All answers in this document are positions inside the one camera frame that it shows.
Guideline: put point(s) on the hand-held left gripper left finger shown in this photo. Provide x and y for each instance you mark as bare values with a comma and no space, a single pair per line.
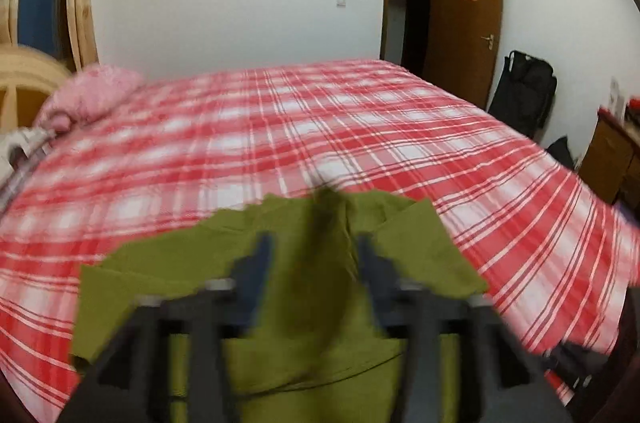
261,255

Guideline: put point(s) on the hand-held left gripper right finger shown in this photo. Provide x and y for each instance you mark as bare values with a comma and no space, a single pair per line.
369,259

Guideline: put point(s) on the green knitted sweater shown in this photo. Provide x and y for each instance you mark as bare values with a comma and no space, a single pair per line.
310,303

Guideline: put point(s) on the red plaid bed sheet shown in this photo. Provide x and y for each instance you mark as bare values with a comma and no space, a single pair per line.
310,128

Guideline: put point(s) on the small black bag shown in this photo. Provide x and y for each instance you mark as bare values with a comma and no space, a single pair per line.
562,150

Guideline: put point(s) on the pink pillow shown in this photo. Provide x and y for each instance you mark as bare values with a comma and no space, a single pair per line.
95,95

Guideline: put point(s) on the brown wooden door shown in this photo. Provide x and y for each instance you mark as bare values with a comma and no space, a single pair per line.
465,33

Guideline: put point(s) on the wooden cabinet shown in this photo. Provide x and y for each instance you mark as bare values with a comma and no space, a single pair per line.
607,158

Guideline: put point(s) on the grey white patterned pillow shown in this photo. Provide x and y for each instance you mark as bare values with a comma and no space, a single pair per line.
20,153

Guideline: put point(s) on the cream wooden headboard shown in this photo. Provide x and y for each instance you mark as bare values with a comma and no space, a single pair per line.
30,68

